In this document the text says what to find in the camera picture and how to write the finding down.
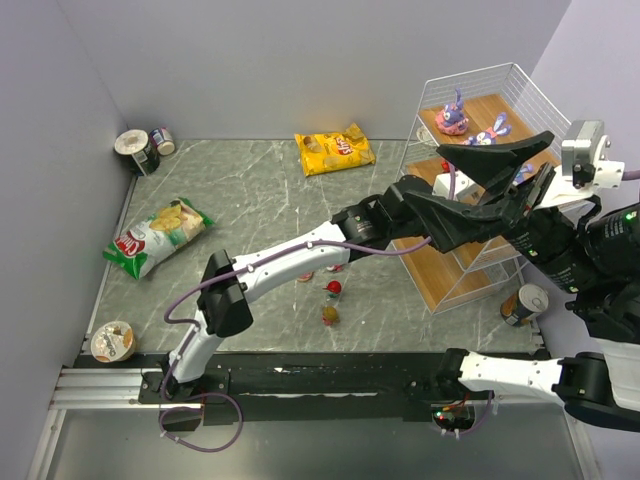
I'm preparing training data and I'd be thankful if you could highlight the purple bunny with cupcake toy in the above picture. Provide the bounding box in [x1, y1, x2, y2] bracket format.
[513, 163, 535, 186]

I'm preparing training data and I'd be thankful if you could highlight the pink bear strawberry donut toy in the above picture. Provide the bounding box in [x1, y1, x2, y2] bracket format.
[296, 272, 314, 283]

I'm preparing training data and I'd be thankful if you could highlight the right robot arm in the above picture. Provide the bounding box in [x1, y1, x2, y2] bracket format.
[399, 131, 639, 432]

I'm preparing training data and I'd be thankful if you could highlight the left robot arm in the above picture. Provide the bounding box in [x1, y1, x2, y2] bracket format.
[161, 175, 433, 399]

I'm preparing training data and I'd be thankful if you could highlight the Chobani yogurt cup behind shelf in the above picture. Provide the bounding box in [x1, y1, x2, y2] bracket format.
[415, 125, 437, 146]

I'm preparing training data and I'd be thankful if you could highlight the tin can front right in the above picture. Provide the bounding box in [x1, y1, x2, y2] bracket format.
[500, 283, 549, 327]

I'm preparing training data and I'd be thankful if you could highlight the yellow Lays chips bag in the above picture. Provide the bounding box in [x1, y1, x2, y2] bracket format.
[295, 123, 376, 177]

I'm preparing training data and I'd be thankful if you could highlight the small blue white cup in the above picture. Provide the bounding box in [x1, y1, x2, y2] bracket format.
[149, 127, 176, 156]

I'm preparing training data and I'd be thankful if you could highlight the green chips bag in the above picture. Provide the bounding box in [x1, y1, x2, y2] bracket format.
[102, 197, 214, 280]

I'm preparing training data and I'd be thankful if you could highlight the Chobani yogurt cup front left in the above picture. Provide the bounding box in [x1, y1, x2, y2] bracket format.
[90, 321, 136, 363]

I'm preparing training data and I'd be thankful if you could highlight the white wire wooden shelf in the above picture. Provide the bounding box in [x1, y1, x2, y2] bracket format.
[382, 61, 618, 316]

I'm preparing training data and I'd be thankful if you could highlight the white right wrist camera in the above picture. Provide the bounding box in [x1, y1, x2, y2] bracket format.
[537, 120, 625, 209]

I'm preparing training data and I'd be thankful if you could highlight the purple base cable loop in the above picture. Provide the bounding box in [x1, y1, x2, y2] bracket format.
[158, 392, 245, 455]

